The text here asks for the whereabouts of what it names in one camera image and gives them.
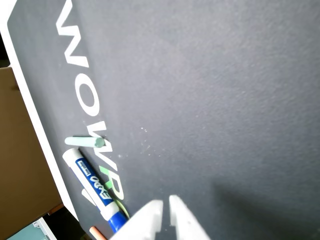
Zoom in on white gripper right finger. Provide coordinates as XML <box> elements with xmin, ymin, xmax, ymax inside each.
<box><xmin>168</xmin><ymin>194</ymin><xmax>211</xmax><ymax>240</ymax></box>

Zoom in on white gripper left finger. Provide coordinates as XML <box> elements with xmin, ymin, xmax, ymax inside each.
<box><xmin>109</xmin><ymin>199</ymin><xmax>164</xmax><ymax>240</ymax></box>

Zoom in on blue Expo dry-erase marker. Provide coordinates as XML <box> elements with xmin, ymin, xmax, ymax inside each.
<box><xmin>62</xmin><ymin>147</ymin><xmax>130</xmax><ymax>233</ymax></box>

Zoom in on yellow chalk stick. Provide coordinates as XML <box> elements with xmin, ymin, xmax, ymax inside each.
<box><xmin>81</xmin><ymin>188</ymin><xmax>130</xmax><ymax>219</ymax></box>

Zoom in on orange chalk stick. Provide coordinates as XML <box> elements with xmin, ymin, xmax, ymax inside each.
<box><xmin>89</xmin><ymin>226</ymin><xmax>107</xmax><ymax>240</ymax></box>

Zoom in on green chalk stick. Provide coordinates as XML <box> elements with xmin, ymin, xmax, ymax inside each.
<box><xmin>64</xmin><ymin>136</ymin><xmax>106</xmax><ymax>149</ymax></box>

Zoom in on grey WOWROBO mat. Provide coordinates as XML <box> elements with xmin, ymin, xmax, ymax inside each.
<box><xmin>6</xmin><ymin>0</ymin><xmax>320</xmax><ymax>240</ymax></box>

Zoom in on brown WOWROBO cardboard box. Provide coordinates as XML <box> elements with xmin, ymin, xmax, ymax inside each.
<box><xmin>0</xmin><ymin>66</ymin><xmax>65</xmax><ymax>235</ymax></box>

